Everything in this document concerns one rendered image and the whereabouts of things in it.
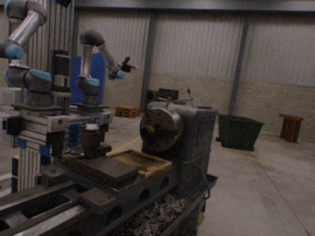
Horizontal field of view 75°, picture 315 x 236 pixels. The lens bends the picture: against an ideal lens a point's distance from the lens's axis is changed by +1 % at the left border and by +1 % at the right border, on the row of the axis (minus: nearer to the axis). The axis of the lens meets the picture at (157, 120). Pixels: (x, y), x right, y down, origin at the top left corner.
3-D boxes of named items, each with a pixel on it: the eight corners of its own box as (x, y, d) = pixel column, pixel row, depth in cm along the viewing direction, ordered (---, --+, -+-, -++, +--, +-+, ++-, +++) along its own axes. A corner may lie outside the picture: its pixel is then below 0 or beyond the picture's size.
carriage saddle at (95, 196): (84, 162, 127) (84, 153, 126) (144, 189, 102) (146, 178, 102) (33, 176, 101) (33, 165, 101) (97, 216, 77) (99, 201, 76)
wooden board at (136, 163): (130, 153, 155) (130, 148, 154) (171, 167, 136) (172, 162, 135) (99, 162, 129) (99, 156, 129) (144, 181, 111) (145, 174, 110)
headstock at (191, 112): (171, 137, 226) (176, 102, 220) (213, 148, 201) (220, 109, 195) (138, 146, 176) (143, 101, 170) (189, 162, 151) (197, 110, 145)
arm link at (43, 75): (43, 92, 129) (44, 70, 127) (22, 89, 129) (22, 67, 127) (53, 92, 141) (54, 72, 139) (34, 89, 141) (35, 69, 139)
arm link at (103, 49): (100, 24, 169) (127, 74, 198) (93, 26, 177) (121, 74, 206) (89, 31, 164) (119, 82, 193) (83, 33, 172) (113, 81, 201)
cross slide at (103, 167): (82, 154, 124) (83, 146, 123) (138, 176, 102) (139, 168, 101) (56, 160, 110) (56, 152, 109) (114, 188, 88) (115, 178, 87)
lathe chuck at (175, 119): (141, 139, 165) (152, 102, 158) (174, 157, 150) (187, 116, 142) (134, 140, 157) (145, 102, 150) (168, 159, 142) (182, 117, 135)
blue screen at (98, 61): (58, 108, 927) (60, 55, 894) (76, 109, 975) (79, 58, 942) (87, 129, 602) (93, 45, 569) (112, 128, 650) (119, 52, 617)
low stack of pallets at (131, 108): (124, 113, 1044) (124, 104, 1038) (140, 115, 1028) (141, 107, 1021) (113, 115, 923) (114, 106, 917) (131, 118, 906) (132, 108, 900)
